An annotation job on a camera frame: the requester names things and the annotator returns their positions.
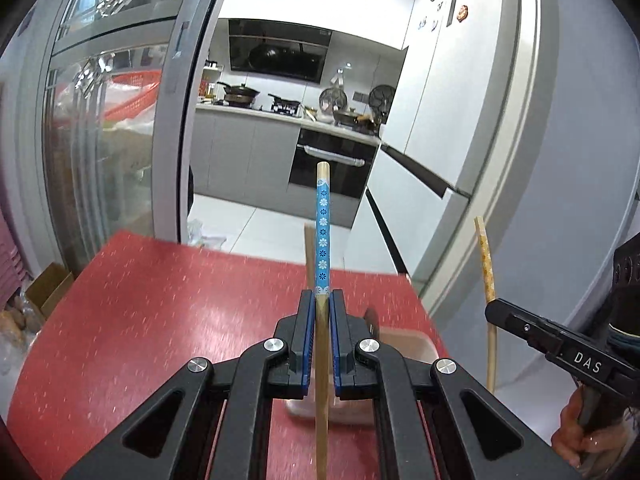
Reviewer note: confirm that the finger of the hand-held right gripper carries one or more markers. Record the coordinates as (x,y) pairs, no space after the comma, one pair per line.
(525,327)

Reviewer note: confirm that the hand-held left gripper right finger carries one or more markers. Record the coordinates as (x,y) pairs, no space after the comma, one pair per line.
(339,350)

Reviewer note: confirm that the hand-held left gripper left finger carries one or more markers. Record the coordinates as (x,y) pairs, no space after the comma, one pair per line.
(306,345)

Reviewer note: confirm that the smoky transparent plastic spoon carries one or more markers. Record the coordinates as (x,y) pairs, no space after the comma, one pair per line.
(373,322)

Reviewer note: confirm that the beige plastic cutlery holder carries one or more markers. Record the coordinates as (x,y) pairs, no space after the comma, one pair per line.
(410,345)

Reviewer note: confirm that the yellow speckled chopstick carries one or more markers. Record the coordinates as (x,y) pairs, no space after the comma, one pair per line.
(485,260)

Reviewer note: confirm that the blue flowered chopstick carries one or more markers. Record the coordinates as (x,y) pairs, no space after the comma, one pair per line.
(322,230)

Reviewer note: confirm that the person's right hand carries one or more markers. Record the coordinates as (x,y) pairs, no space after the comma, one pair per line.
(572,440)

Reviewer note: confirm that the clear plastic bag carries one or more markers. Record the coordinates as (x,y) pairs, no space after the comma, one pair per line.
(205,237)

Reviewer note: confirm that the black built-in oven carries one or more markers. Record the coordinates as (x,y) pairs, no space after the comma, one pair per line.
(330,170)

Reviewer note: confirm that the grey kitchen cabinets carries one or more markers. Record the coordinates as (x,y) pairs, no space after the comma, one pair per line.
(240,155)

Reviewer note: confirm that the white refrigerator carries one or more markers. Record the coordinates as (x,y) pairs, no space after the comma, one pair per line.
(465,110)

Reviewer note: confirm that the wok with wooden utensil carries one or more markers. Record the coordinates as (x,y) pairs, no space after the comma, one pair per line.
(352,119)

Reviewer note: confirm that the black frying pan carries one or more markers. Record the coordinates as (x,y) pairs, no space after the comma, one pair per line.
(285,105)

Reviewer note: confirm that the round metal strainer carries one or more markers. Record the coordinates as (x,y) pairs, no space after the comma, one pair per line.
(334,99)
(382,97)

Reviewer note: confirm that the black wok with lid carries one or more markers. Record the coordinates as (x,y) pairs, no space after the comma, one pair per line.
(240,94)

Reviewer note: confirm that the open small cardboard box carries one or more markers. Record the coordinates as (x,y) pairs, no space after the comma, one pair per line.
(47,290)

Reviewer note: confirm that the rack of seasoning bottles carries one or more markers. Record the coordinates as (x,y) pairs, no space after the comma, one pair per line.
(210,85)

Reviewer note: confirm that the sliding glass door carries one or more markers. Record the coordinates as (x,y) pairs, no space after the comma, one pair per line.
(115,135)

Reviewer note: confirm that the black range hood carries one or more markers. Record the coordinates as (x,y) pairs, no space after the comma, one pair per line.
(280,52)

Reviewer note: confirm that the bag of yellow produce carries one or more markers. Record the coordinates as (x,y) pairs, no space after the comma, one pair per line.
(12,335)

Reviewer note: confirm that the stack of pink stools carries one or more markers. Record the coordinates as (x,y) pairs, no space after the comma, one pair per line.
(12,255)

